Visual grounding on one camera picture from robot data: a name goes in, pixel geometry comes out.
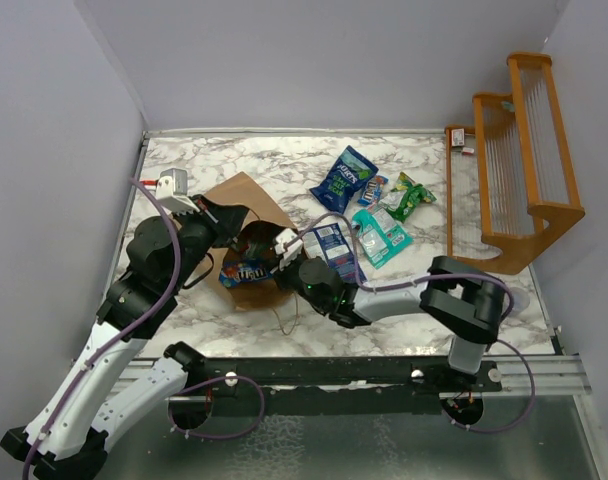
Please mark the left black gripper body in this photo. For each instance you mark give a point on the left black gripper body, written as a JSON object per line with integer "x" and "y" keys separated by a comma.
{"x": 203, "y": 230}

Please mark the brown paper bag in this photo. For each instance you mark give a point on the brown paper bag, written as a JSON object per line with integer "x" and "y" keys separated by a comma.
{"x": 241, "y": 189}

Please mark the blue M&M's packet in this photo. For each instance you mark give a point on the blue M&M's packet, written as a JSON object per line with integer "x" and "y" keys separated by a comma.
{"x": 372, "y": 191}
{"x": 233, "y": 274}

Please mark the blue white chips bag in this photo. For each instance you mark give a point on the blue white chips bag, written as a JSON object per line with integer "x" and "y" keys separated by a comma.
{"x": 333, "y": 244}

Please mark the blue Burts chips bag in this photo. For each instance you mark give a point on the blue Burts chips bag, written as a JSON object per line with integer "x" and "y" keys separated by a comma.
{"x": 349, "y": 174}

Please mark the teal Fox's candy bag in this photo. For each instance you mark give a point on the teal Fox's candy bag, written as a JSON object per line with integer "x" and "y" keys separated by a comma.
{"x": 380, "y": 235}

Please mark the green candy bag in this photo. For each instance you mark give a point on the green candy bag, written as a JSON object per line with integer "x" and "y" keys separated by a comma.
{"x": 404, "y": 197}

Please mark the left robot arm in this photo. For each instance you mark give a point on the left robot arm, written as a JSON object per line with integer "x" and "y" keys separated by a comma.
{"x": 74, "y": 433}

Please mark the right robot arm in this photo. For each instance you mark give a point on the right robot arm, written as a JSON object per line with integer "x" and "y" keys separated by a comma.
{"x": 470, "y": 303}

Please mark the small red white box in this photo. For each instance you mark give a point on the small red white box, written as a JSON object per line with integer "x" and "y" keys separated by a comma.
{"x": 457, "y": 137}

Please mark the orange wooden rack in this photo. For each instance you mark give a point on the orange wooden rack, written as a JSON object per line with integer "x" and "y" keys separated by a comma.
{"x": 511, "y": 191}

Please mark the small clear plastic cup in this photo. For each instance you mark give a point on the small clear plastic cup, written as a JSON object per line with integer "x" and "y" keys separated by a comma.
{"x": 521, "y": 300}

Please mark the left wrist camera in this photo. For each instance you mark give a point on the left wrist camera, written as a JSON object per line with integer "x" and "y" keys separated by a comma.
{"x": 171, "y": 190}

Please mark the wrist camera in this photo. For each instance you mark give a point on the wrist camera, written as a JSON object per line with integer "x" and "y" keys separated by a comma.
{"x": 171, "y": 190}
{"x": 287, "y": 246}

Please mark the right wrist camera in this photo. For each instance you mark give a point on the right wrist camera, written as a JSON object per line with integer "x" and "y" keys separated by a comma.
{"x": 287, "y": 246}

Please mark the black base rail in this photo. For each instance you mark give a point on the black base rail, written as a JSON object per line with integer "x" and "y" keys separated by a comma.
{"x": 311, "y": 386}

